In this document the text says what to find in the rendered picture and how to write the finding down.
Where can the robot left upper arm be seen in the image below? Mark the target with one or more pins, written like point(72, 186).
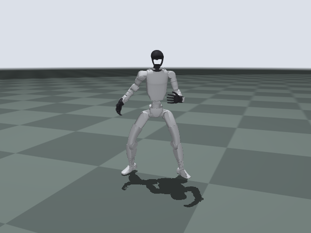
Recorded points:
point(173, 81)

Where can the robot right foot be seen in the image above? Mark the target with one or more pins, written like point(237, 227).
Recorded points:
point(129, 169)

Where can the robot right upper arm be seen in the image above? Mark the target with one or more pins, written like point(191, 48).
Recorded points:
point(140, 77)

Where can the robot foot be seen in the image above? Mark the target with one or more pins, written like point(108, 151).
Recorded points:
point(129, 169)
point(183, 173)

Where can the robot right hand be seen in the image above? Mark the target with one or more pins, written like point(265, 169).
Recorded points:
point(119, 106)

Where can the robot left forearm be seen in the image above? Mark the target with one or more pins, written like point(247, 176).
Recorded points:
point(179, 93)

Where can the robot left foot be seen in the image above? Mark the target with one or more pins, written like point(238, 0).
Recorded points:
point(183, 173)

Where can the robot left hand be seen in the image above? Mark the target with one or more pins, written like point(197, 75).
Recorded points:
point(176, 99)

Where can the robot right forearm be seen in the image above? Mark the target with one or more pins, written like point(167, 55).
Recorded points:
point(128, 95)

